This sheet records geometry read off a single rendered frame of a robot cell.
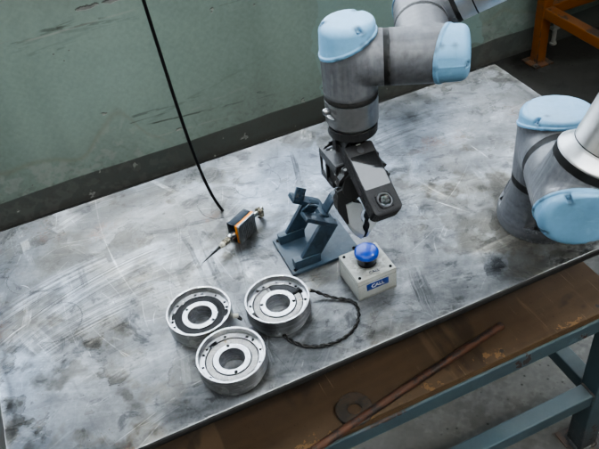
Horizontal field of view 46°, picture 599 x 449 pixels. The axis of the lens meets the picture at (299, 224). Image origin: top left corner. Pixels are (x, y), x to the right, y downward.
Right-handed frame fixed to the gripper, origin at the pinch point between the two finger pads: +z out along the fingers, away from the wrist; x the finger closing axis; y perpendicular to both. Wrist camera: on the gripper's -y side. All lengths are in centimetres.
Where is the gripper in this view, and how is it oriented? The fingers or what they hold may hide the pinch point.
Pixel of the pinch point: (365, 233)
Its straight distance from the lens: 111.2
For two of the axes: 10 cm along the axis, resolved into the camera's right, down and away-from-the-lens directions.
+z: 1.0, 7.4, 6.6
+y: -4.0, -5.8, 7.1
